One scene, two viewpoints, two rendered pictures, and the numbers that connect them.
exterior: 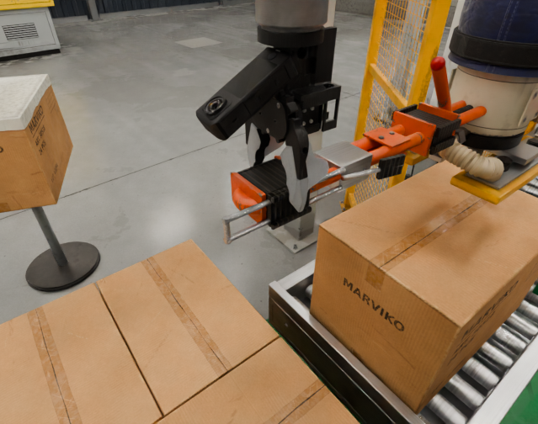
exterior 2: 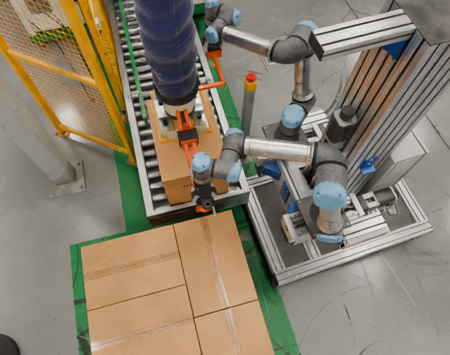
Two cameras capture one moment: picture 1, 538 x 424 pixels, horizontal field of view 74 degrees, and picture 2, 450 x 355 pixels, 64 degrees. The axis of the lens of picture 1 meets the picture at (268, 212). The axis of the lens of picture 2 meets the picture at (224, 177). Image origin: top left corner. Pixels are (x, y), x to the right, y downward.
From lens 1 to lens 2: 1.39 m
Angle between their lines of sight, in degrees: 48
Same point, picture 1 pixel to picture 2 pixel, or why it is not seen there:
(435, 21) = (87, 47)
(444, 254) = (201, 148)
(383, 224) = (175, 158)
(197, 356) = (165, 263)
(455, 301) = not seen: hidden behind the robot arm
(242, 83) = (205, 195)
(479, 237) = not seen: hidden behind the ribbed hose
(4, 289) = not seen: outside the picture
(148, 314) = (128, 282)
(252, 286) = (96, 228)
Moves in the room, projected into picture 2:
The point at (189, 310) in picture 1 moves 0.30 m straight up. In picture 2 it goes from (136, 260) to (125, 248)
